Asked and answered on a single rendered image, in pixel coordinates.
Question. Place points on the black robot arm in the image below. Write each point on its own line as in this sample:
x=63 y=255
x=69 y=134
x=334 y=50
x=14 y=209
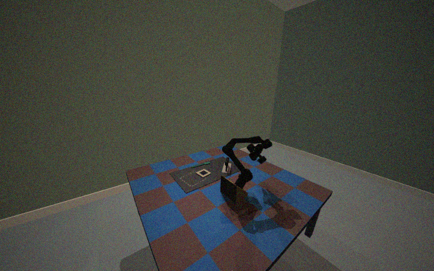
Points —
x=246 y=174

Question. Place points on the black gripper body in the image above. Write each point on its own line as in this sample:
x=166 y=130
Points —
x=262 y=158

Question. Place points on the beige square tile with dark centre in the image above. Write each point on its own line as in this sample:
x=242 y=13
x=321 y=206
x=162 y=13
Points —
x=203 y=173

